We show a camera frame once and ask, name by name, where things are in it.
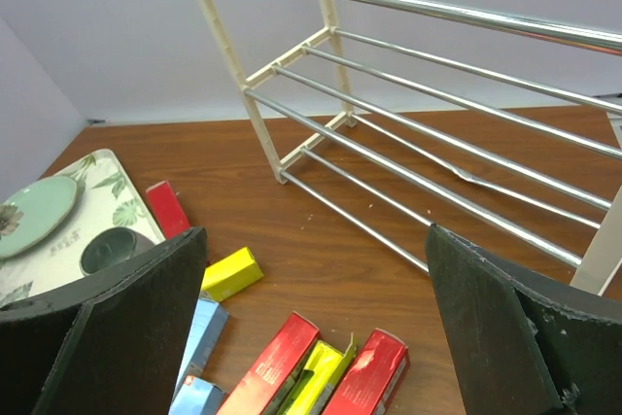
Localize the blue toothpaste box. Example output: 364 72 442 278
174 296 229 395
168 375 225 415

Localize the green ceramic plate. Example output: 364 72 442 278
1 175 79 259

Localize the red toothpaste box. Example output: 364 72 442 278
146 181 190 239
217 312 321 415
323 329 410 415

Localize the grey ceramic mug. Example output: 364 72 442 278
79 226 155 276

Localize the white metal shelf rack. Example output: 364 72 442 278
197 0 621 295

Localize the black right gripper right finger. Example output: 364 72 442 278
425 225 621 414

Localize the blue toothpaste box middle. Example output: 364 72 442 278
174 296 229 395

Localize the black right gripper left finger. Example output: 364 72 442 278
1 226 207 414

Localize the blue toothpaste box right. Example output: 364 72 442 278
168 375 225 415

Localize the floral leaf serving tray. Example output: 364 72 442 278
1 149 165 305

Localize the yellow toothpaste box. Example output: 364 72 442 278
278 333 358 415
200 247 264 302

